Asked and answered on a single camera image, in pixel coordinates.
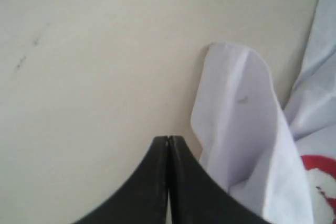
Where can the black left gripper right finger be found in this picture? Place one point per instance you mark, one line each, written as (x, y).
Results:
(195, 197)

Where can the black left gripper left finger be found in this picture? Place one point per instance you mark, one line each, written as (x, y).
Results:
(143, 196)

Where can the white t-shirt red lettering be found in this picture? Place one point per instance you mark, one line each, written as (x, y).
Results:
(279, 163)

